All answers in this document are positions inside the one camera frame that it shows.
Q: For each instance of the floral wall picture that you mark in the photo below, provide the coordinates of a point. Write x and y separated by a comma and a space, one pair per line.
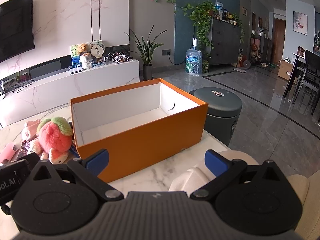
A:
300, 22

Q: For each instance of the round decorative plate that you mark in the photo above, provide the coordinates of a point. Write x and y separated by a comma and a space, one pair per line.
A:
97, 42

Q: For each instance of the pink leather case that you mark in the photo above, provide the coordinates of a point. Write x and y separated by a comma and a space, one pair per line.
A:
7, 153

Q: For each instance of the dark grey trash bin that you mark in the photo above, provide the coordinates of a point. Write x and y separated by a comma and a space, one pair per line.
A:
217, 105

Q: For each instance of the strawberry plush toy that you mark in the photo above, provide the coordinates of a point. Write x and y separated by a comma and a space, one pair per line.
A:
55, 136

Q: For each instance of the brown teddy bear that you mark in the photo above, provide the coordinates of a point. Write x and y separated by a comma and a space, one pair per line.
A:
83, 48

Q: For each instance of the white knit basket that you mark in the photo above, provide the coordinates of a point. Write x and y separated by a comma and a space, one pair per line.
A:
86, 61

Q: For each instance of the cream sofa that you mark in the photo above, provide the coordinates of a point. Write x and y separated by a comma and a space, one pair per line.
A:
302, 187

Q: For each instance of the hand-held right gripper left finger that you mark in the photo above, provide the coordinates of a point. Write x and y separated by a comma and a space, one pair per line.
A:
97, 159

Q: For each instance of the black dining chair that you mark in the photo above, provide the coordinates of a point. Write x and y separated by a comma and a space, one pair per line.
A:
310, 75

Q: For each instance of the pink plush toy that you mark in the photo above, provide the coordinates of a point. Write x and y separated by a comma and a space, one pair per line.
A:
31, 130

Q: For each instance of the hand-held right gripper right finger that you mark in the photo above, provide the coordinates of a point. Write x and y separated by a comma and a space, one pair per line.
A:
215, 161

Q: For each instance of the wall socket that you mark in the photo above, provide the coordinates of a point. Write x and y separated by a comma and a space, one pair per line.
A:
166, 52

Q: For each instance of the black white toy cars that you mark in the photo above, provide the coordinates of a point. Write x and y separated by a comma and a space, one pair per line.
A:
120, 57

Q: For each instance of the white dining table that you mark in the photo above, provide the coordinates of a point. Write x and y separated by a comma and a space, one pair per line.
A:
298, 56

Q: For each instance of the brown door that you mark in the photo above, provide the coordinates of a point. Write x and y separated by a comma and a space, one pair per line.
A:
278, 42

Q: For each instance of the white hand fan on stand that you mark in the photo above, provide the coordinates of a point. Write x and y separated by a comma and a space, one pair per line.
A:
97, 52

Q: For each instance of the white floor scale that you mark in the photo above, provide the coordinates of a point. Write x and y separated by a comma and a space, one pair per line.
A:
239, 70

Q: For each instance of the brown cardboard carton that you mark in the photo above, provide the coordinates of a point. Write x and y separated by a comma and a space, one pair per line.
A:
286, 70

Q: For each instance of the large water bottle with pump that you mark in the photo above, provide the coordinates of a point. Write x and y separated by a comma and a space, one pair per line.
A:
193, 62

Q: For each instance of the small water bottle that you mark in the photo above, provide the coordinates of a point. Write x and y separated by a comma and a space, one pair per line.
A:
218, 8

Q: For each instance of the white marble TV cabinet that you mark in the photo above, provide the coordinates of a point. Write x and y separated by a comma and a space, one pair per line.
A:
87, 85

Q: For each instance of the potted orchid plant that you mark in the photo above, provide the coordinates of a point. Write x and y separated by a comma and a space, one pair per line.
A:
147, 52

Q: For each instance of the green pothos plant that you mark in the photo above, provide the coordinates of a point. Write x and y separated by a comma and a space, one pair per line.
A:
201, 17

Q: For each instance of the dark grey cabinet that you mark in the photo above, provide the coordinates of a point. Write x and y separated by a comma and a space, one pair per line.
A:
225, 45

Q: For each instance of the orange cardboard box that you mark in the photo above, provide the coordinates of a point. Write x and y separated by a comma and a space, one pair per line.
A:
140, 150

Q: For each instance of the black television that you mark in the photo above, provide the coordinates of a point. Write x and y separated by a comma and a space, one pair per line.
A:
15, 27

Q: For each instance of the flat grey tray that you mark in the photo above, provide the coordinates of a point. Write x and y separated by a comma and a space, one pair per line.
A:
75, 70

